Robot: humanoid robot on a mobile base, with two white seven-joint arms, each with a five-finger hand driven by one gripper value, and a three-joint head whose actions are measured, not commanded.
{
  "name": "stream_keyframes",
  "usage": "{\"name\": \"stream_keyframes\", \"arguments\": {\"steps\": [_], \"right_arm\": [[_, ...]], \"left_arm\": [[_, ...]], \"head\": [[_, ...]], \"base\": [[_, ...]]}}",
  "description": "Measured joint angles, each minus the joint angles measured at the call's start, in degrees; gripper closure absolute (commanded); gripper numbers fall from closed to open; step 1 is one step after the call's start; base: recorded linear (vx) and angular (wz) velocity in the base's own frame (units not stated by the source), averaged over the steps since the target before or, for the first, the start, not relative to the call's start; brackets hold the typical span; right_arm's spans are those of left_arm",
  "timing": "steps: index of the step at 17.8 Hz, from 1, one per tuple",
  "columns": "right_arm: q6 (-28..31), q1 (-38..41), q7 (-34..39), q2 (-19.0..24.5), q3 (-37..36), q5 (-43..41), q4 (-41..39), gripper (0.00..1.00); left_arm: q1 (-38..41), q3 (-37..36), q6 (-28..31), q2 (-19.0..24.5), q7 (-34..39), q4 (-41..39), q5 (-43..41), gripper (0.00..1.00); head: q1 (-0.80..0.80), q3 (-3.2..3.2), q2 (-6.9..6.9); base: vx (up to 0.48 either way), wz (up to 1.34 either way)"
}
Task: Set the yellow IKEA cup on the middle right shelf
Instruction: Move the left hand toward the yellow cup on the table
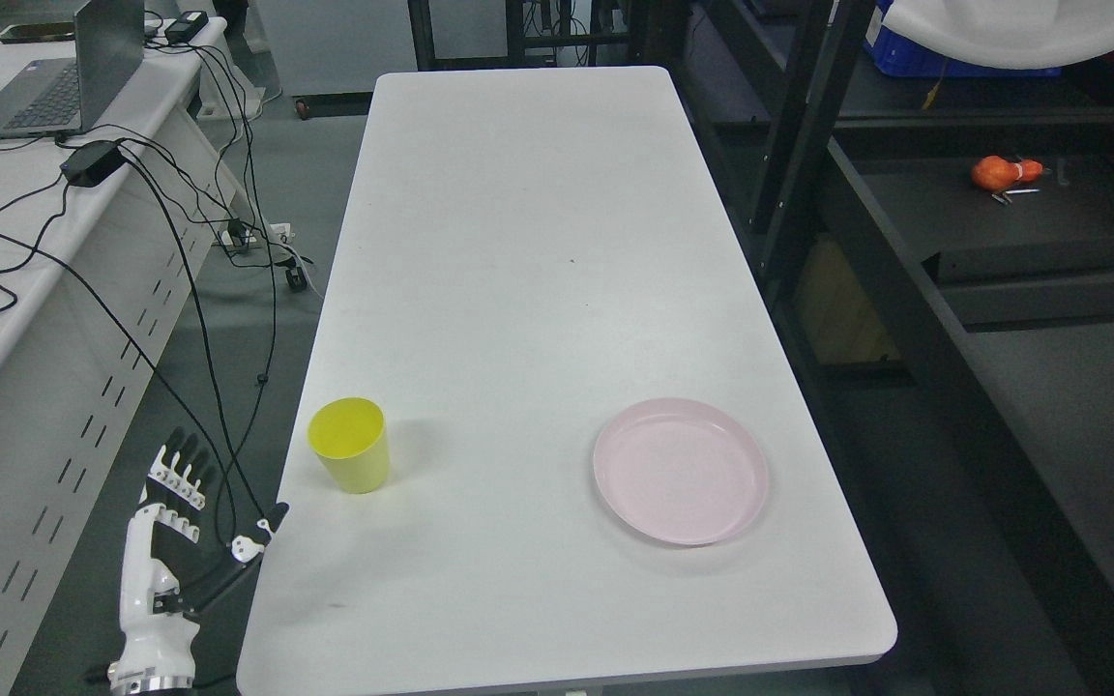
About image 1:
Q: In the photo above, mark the orange toy on shelf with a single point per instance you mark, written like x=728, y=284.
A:
x=995, y=173

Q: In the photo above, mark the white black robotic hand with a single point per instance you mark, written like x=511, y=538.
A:
x=166, y=582

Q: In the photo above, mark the yellow plastic cup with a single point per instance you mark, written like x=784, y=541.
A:
x=350, y=438

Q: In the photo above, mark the white power strip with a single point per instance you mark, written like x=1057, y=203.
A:
x=236, y=235

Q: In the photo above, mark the white table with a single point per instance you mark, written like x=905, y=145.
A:
x=524, y=254

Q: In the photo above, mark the white side desk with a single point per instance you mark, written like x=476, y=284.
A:
x=92, y=281

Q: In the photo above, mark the grey laptop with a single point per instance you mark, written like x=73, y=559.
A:
x=54, y=97

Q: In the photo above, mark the pink plastic plate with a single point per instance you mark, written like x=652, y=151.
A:
x=680, y=471

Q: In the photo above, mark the black power adapter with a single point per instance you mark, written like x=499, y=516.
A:
x=90, y=164

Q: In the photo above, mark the black metal shelf rack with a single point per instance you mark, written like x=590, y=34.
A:
x=955, y=346

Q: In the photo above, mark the black phone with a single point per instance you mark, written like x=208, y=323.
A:
x=40, y=32

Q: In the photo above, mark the black power brick far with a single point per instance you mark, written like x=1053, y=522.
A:
x=184, y=27

